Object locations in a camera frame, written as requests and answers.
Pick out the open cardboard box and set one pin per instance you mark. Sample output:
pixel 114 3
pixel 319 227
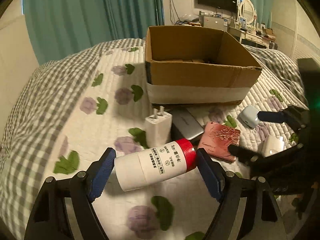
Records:
pixel 177 75

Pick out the black TV remote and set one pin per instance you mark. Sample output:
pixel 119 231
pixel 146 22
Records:
pixel 211 61

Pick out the light blue earbuds case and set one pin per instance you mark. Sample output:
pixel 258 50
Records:
pixel 249 116

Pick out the teal curtain middle panel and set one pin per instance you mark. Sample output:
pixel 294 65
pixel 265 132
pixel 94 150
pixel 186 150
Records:
pixel 131 18

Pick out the grey checked bed cover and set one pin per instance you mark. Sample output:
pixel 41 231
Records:
pixel 72 110

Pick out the white mop pole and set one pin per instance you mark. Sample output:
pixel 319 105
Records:
pixel 156 12

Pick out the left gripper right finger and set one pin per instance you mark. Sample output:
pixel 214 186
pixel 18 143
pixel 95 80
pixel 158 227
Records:
pixel 261 218

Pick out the floral quilted white mat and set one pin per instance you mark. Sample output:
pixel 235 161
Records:
pixel 151 193

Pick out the white square USB adapter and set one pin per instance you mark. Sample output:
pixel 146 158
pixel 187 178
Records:
pixel 272 145

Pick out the white bottle red cap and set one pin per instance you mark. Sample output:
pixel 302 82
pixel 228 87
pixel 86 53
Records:
pixel 154 165

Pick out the oval vanity mirror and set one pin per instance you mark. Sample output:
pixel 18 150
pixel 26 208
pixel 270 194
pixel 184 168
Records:
pixel 247 11

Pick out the grey small refrigerator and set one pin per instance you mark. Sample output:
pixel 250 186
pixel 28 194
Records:
pixel 213 22

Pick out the white dressing table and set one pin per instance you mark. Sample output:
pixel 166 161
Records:
pixel 247 38

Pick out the teal curtain panel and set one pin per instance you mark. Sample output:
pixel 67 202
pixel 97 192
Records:
pixel 131 18
pixel 58 28

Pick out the pink rose tin case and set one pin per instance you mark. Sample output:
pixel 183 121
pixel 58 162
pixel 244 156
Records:
pixel 216 139

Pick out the dark power bank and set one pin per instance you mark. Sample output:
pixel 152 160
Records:
pixel 184 125

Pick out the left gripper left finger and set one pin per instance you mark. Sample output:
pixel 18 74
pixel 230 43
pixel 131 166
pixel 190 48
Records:
pixel 48 218

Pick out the white USB wall charger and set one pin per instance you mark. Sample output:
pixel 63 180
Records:
pixel 158 127

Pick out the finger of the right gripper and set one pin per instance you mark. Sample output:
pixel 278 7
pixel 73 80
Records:
pixel 254 160
pixel 293 116

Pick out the teal curtain left panel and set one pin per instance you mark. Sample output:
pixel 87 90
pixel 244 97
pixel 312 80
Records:
pixel 58 28

